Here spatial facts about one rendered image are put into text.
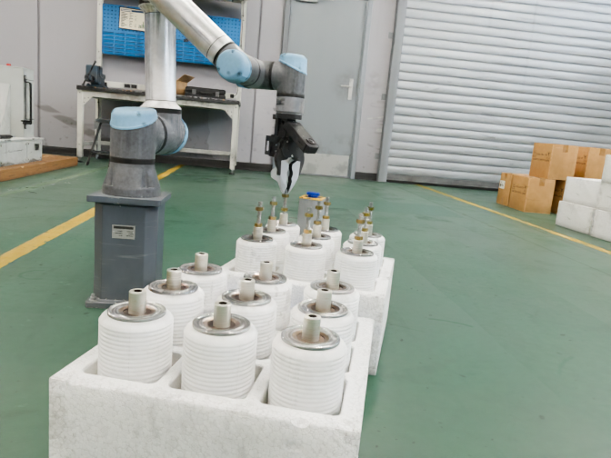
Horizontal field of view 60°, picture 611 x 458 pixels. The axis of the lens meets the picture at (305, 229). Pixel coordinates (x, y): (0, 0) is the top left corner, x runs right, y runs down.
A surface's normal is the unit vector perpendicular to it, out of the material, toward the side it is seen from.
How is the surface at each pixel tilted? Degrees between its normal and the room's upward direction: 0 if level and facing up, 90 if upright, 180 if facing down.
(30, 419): 0
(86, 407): 90
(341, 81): 90
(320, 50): 90
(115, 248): 90
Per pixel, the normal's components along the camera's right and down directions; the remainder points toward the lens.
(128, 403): -0.17, 0.16
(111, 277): 0.10, 0.19
